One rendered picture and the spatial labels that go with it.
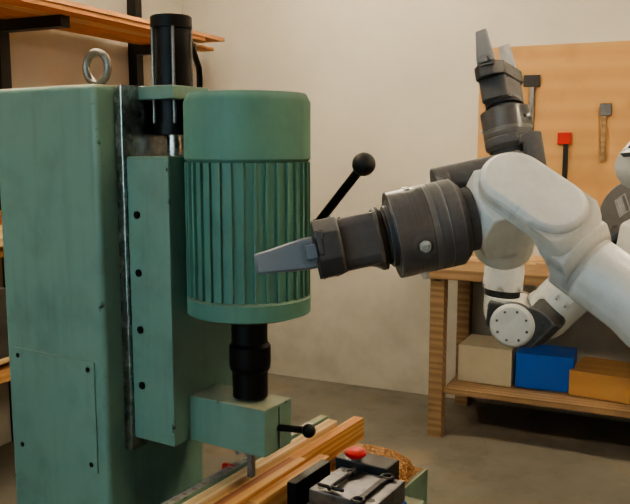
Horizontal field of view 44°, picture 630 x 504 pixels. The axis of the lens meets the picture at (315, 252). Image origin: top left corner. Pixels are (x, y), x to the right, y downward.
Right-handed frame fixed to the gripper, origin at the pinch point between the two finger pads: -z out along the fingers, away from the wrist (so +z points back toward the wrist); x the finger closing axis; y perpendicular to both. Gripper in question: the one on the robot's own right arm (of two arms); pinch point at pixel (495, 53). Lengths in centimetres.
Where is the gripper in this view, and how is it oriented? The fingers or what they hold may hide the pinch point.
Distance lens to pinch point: 151.0
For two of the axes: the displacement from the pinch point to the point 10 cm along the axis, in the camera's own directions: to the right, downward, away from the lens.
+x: -5.8, -0.4, -8.1
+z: 1.2, 9.8, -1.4
